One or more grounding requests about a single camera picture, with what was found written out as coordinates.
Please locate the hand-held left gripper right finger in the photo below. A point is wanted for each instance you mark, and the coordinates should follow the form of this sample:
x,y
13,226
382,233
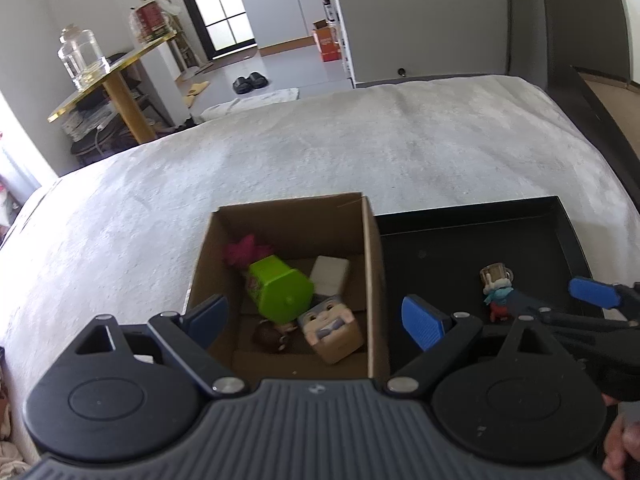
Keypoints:
x,y
422,322

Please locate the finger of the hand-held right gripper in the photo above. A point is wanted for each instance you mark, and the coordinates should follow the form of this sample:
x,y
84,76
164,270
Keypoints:
x,y
565,321
592,292

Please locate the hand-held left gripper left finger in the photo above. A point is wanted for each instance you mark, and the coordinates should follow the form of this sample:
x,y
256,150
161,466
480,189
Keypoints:
x,y
207,315

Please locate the brown cardboard box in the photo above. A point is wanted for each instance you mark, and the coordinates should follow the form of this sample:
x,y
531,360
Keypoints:
x,y
372,285

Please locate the brown round figurine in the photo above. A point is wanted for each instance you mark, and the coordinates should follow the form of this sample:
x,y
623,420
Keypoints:
x,y
272,337

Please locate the blue and red figurine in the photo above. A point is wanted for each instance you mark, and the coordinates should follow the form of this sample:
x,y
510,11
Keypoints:
x,y
497,302

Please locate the pink figurine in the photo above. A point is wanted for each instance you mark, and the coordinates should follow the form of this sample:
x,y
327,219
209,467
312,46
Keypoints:
x,y
245,252

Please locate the black tray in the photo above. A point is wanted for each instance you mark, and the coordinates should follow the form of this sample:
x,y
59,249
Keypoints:
x,y
440,250

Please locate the green hexagonal box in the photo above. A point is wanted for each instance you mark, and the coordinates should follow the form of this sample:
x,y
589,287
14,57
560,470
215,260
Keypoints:
x,y
277,287

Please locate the small clear toy mug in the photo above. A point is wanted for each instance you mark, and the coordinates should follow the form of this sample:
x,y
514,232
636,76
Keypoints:
x,y
496,274

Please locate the grey block figure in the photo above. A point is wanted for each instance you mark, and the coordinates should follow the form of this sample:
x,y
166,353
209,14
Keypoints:
x,y
332,332

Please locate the white charger plug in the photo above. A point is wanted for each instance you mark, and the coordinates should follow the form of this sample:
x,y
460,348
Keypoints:
x,y
330,272

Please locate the person's right hand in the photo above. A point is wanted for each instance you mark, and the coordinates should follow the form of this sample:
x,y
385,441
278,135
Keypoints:
x,y
622,440

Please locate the white fleece blanket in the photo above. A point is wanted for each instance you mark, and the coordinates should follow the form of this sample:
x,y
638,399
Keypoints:
x,y
350,150

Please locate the black-framed brown board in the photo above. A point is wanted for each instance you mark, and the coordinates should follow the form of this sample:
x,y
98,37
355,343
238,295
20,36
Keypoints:
x,y
615,105

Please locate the dark stool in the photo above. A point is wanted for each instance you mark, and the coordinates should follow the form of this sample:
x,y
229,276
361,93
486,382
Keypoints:
x,y
100,147

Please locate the yellow slipper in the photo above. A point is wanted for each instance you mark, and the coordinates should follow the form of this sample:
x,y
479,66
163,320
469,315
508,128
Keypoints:
x,y
200,86
190,99

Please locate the white floor mat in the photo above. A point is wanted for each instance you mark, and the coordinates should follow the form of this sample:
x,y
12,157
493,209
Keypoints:
x,y
250,102

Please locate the black slipper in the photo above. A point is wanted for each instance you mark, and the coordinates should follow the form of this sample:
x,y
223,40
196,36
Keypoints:
x,y
242,85
258,79

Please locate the round gold-edged table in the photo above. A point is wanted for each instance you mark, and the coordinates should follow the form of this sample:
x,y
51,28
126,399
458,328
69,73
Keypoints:
x,y
125,95

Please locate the dark grey headboard panel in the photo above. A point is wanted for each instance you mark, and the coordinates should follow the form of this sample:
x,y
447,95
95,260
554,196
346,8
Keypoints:
x,y
565,15

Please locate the clear glass jar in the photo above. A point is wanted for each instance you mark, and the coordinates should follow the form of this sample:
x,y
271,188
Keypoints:
x,y
82,57

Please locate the orange cardboard box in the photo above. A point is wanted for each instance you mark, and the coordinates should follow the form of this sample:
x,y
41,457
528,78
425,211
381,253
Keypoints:
x,y
327,42

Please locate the red canister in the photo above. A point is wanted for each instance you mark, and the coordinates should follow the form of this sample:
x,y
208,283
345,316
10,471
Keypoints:
x,y
150,22

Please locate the black-framed glass door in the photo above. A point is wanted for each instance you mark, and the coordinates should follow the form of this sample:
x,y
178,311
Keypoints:
x,y
187,5

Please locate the white kitchen cabinet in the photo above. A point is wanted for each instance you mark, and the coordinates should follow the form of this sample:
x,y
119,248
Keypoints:
x,y
280,10

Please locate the spray bottle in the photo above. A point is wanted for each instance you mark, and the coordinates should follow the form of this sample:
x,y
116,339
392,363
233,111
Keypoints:
x,y
327,7

